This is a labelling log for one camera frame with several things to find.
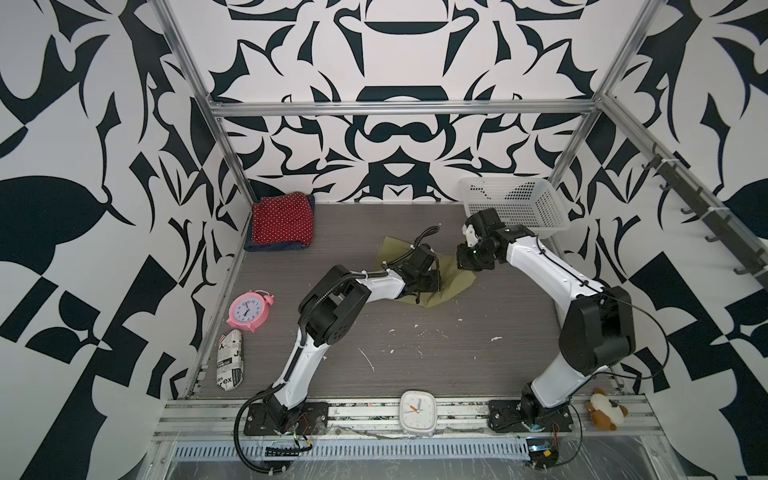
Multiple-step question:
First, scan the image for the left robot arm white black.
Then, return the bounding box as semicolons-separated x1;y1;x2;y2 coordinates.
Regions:
262;225;441;432

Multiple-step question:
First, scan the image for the blue denim skirt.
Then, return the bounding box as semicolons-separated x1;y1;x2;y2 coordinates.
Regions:
242;194;317;253

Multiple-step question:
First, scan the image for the aluminium frame crossbar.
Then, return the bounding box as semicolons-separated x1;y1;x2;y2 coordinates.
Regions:
208;99;595;118

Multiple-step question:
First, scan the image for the white plastic laundry basket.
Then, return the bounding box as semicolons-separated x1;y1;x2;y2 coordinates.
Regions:
459;176;571;238

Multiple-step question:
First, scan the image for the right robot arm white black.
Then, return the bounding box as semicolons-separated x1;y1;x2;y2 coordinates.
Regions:
456;208;661;431

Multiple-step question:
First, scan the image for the red polka dot skirt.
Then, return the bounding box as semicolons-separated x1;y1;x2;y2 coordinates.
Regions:
250;191;316;246

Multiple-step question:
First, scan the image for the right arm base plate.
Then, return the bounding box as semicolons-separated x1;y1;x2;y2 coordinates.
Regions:
488;396;573;433

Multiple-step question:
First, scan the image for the olive green skirt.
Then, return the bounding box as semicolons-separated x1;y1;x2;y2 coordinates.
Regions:
375;236;476;308

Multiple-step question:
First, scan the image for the aluminium frame rail front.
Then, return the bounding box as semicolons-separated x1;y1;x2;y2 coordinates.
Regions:
151;395;664;441

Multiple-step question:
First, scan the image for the green circuit board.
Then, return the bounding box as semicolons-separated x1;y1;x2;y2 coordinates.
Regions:
526;436;559;471

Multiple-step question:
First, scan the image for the pink alarm clock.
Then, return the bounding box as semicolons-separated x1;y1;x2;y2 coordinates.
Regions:
226;290;274;332

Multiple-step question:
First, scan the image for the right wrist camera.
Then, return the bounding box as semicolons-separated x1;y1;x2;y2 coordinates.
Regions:
462;224;481;249

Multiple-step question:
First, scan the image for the black corrugated cable hose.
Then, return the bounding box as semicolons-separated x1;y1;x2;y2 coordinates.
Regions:
232;389;289;475

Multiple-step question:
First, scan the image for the white slotted cable duct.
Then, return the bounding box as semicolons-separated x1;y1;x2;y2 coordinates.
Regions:
167;436;532;462

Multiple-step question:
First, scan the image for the white square clock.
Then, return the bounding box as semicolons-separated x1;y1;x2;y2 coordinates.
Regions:
398;390;437;436

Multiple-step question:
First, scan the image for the brown plush toy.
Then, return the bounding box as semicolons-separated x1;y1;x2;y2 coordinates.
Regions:
585;388;629;431

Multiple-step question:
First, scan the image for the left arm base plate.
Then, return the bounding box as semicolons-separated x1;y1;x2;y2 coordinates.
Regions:
243;401;330;436

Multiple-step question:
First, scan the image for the grey wall hook rack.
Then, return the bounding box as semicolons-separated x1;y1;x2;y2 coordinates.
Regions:
643;143;767;290

